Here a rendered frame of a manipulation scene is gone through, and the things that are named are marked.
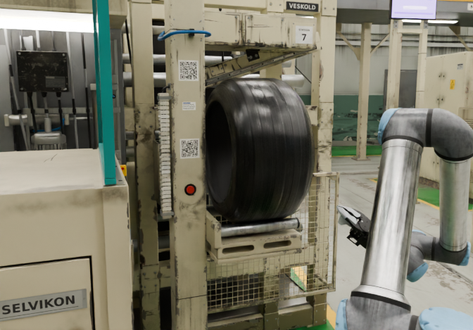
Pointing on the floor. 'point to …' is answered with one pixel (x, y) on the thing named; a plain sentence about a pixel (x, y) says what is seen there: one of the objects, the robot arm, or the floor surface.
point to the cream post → (188, 203)
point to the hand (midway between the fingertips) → (341, 207)
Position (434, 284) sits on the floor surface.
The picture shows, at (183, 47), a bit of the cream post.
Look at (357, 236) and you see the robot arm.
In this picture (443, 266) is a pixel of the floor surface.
